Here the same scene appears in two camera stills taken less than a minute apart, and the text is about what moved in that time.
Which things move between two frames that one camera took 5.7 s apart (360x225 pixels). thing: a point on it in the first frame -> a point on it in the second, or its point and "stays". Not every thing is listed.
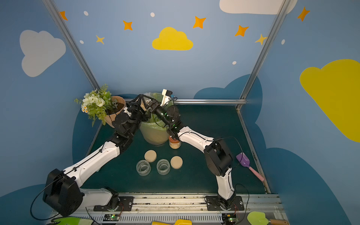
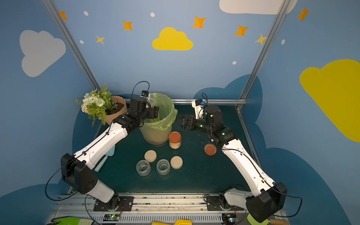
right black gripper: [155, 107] -> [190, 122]
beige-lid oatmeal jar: [163, 166] stays
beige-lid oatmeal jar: [143, 168] stays
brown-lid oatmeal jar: [174, 143] stays
